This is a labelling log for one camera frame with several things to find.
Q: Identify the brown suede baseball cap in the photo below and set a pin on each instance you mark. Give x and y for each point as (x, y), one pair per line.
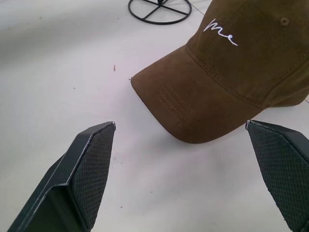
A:
(224, 79)

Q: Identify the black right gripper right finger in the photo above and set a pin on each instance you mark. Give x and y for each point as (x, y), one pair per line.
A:
(282, 174)

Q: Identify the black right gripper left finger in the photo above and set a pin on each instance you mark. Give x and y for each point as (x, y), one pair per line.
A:
(79, 174)

